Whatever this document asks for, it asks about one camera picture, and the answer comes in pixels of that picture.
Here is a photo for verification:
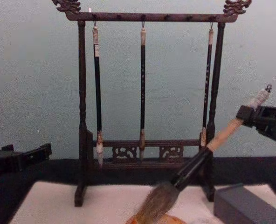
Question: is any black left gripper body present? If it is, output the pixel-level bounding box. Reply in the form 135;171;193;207
0;150;24;175

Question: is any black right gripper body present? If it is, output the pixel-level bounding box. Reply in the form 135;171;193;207
253;105;276;150

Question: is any large brush with cream handle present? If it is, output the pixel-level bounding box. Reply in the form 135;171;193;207
132;84;273;224

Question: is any thin hanging black brush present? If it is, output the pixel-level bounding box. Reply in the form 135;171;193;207
199;22;214;148

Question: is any white felt mat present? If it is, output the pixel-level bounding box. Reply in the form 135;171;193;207
9;180;276;224

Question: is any dark wooden brush rack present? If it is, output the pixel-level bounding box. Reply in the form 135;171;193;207
51;0;253;207

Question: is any hanging brush with white label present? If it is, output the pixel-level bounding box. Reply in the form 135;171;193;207
91;20;104;169

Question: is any grey rectangular block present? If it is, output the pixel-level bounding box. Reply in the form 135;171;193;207
213;183;276;224

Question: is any hanging brush with brown tip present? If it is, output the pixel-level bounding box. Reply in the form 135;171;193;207
139;21;147;163

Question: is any orange brown dish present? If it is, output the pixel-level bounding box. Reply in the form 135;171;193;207
125;214;188;224

